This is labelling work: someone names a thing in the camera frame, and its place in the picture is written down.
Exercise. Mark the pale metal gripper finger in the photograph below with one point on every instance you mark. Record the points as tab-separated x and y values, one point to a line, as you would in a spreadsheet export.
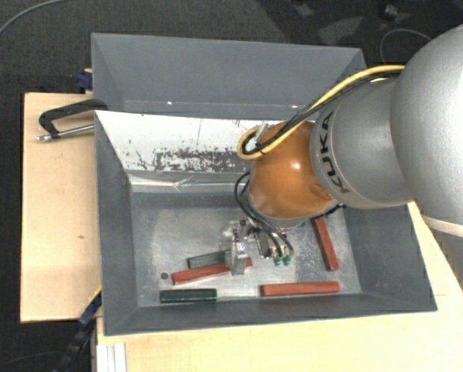
228	235
238	262

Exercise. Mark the red-brown flat block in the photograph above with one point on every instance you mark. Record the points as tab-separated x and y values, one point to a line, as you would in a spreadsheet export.
200	273
325	246
299	288

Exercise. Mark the grey metal bin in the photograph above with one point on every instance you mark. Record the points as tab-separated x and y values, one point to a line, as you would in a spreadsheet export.
231	76

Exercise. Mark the dark green flat block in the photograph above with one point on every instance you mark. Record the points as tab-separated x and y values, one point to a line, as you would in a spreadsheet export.
188	295
206	260

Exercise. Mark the pale wood flat board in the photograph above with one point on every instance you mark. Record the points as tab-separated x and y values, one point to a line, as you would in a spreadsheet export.
56	215

